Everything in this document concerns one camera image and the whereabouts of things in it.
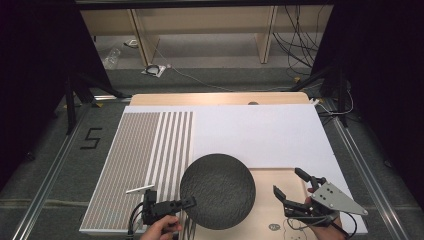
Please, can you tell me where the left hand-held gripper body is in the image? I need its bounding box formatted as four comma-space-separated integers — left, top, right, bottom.
125, 184, 183, 226

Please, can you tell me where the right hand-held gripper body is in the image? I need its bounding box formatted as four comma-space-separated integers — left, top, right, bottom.
283, 181, 369, 228

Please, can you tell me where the beige tray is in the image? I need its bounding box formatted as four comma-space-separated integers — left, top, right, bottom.
179, 167, 321, 240

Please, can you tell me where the person's left hand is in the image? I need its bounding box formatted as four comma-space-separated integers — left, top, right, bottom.
139, 214, 184, 240

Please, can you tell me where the person's right hand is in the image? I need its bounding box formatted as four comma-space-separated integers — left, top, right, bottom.
303, 187, 348, 240

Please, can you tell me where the grey striped placemat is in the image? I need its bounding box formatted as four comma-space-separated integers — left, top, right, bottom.
79, 111, 194, 232

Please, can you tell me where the white board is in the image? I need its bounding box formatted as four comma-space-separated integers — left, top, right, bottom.
79, 104, 369, 236

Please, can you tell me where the black metal stand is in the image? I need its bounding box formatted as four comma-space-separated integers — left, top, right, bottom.
289, 63, 351, 129
63, 71, 133, 136

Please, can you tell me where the wooden table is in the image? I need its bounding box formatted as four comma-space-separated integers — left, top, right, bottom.
129, 92, 313, 107

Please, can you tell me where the black curtain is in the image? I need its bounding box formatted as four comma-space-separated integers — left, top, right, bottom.
0, 0, 113, 188
311, 0, 424, 208

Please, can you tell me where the clear plastic bottle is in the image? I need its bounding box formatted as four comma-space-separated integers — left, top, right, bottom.
102, 47, 122, 70

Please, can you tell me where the beige workbench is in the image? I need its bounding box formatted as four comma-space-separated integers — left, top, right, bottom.
79, 4, 334, 66

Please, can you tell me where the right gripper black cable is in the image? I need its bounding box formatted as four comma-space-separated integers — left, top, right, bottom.
283, 212, 359, 240

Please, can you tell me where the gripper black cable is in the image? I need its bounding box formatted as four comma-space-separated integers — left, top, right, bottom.
126, 201, 148, 240
283, 212, 359, 240

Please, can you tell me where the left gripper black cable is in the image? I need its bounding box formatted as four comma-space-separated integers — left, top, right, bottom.
126, 201, 148, 240

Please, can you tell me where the aluminium floor rail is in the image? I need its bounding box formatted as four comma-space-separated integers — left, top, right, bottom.
11, 94, 133, 240
328, 99, 413, 240

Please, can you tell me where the white cable beside table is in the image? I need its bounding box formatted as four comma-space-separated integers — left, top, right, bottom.
313, 89, 354, 118

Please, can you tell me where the tangle of black cables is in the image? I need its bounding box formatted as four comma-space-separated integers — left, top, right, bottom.
272, 4, 323, 76

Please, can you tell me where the white packet with black ring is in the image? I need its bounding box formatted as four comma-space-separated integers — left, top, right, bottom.
141, 63, 167, 78

